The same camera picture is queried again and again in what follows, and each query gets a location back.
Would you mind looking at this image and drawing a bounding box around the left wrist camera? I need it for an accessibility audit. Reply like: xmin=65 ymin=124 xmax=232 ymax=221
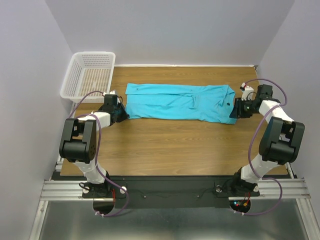
xmin=102 ymin=90 xmax=118 ymax=96

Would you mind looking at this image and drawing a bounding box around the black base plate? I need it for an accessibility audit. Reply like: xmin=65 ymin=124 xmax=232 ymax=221
xmin=82 ymin=175 xmax=260 ymax=209

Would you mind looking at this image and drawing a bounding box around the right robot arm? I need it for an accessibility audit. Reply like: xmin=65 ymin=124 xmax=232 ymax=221
xmin=230 ymin=82 xmax=305 ymax=195

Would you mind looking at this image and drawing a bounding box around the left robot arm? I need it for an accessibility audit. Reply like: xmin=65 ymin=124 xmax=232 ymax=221
xmin=59 ymin=91 xmax=129 ymax=198

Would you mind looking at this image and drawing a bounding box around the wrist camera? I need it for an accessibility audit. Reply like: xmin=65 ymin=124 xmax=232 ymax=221
xmin=102 ymin=90 xmax=118 ymax=96
xmin=240 ymin=82 xmax=255 ymax=101

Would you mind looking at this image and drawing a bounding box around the turquoise t shirt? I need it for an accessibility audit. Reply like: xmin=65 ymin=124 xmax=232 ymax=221
xmin=125 ymin=83 xmax=237 ymax=125

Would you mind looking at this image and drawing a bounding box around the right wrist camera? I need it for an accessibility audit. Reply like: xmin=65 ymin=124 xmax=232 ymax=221
xmin=240 ymin=82 xmax=255 ymax=101

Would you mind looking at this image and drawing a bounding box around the white plastic basket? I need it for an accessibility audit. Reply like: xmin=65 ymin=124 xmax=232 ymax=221
xmin=60 ymin=51 xmax=116 ymax=103

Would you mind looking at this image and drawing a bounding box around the aluminium frame rail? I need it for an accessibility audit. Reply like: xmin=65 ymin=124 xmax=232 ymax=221
xmin=28 ymin=102 xmax=312 ymax=240

